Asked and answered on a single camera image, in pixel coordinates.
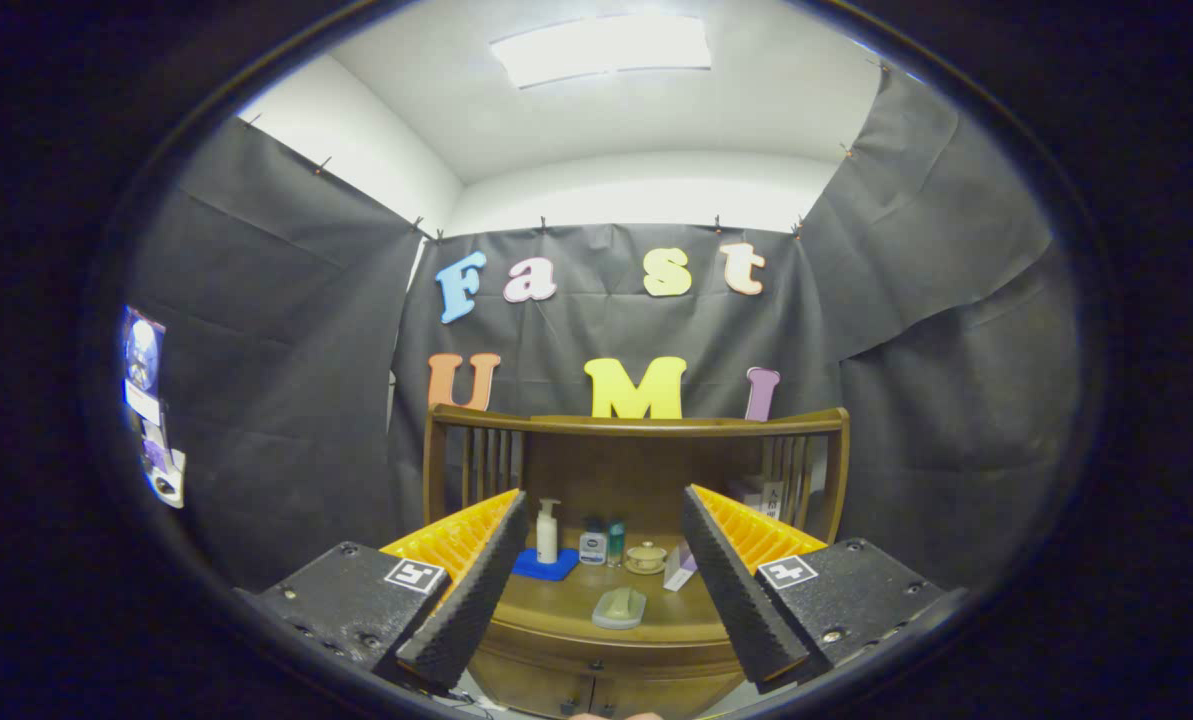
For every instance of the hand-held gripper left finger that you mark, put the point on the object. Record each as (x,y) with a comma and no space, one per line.
(468,610)

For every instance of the white shelf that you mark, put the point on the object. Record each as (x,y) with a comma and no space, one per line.
(168,485)

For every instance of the white pump bottle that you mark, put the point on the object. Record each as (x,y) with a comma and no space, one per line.
(547,545)

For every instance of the teal glass bottle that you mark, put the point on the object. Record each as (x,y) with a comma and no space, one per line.
(616,545)

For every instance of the white book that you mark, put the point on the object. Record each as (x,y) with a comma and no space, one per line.
(771,500)

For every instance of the wall poster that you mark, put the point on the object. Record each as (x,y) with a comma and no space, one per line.
(143,355)

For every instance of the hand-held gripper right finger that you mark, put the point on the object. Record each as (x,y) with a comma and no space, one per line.
(746,610)

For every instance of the ceiling light panel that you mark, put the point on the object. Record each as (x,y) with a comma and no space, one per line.
(601,50)

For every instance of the wooden countertop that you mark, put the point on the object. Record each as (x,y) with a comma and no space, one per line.
(556,605)

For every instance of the beige lidded teacup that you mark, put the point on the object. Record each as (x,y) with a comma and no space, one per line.
(646,558)

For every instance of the white bottle blue label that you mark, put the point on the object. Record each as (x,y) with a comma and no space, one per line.
(592,548)

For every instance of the black backdrop cloth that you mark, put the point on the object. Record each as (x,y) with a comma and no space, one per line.
(286,330)

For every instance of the blue folded cloth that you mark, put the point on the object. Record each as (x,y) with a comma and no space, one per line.
(541,567)

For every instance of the wooden drawer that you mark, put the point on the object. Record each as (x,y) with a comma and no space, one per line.
(546,665)

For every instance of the wooden cabinet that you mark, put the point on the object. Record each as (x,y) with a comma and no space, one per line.
(636,470)

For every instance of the purple white box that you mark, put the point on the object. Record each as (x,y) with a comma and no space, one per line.
(678,572)

